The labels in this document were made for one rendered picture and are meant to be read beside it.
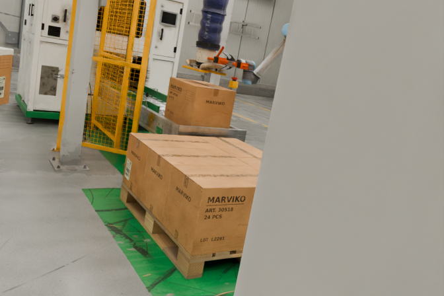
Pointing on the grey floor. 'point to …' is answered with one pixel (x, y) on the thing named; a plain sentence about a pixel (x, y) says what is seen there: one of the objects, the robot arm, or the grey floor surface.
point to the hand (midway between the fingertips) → (221, 61)
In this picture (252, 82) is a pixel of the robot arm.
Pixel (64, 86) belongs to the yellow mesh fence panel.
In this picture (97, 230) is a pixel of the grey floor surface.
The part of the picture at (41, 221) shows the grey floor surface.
